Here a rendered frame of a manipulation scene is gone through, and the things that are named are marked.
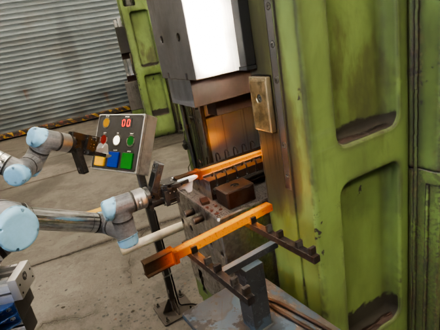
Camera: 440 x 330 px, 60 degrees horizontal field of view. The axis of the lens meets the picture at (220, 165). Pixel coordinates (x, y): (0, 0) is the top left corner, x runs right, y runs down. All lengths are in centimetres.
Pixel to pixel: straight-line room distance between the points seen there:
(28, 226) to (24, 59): 811
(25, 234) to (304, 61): 88
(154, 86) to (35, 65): 364
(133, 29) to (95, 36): 310
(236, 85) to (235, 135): 39
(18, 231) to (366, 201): 110
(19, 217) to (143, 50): 518
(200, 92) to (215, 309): 71
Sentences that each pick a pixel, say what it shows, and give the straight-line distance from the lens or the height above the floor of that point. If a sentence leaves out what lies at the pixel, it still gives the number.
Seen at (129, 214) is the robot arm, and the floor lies 96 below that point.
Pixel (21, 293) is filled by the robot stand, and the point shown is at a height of 71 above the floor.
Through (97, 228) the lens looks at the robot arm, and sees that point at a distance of 146.
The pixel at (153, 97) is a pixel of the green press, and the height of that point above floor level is 63.
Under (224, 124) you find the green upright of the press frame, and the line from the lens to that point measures 169.
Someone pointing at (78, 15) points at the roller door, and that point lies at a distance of 920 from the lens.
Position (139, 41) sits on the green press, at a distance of 617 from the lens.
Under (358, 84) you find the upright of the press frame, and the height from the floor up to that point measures 128.
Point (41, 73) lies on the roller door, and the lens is 918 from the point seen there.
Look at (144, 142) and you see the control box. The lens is 178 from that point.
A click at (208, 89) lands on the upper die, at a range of 134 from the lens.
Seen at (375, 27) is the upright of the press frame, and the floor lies 143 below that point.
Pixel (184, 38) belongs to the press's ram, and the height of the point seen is 150.
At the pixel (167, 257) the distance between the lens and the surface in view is 106.
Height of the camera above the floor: 152
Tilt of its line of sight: 20 degrees down
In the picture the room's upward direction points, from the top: 10 degrees counter-clockwise
